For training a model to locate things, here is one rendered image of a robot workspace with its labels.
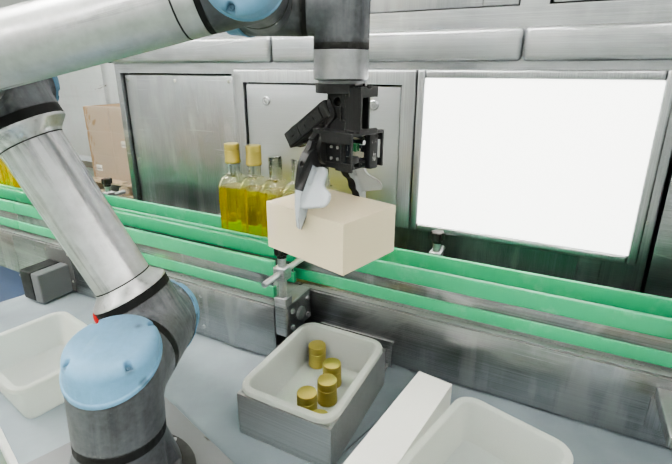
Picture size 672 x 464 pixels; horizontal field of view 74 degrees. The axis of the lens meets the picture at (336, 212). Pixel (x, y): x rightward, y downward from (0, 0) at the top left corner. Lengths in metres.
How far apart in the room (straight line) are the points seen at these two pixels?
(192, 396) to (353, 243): 0.46
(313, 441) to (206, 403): 0.24
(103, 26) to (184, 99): 0.84
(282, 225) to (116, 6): 0.36
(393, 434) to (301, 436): 0.14
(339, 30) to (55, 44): 0.31
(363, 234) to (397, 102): 0.41
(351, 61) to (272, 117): 0.54
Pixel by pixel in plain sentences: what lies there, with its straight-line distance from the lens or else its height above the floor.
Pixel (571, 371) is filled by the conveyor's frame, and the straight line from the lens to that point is 0.87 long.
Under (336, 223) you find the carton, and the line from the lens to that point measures 0.60.
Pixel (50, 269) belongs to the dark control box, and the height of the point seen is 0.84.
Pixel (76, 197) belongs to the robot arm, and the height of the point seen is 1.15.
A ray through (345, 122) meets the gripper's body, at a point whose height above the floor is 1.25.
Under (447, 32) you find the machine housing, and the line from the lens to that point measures 0.95.
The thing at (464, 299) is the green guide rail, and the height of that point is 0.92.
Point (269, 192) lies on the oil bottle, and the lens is 0.97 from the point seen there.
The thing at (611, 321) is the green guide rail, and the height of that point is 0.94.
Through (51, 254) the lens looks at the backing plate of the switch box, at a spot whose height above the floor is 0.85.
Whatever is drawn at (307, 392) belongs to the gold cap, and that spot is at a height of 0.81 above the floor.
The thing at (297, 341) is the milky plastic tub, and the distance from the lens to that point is 0.89.
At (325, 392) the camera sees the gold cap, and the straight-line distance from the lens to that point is 0.82.
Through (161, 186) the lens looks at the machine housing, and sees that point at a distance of 1.49.
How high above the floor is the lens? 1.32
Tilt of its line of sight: 18 degrees down
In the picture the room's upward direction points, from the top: straight up
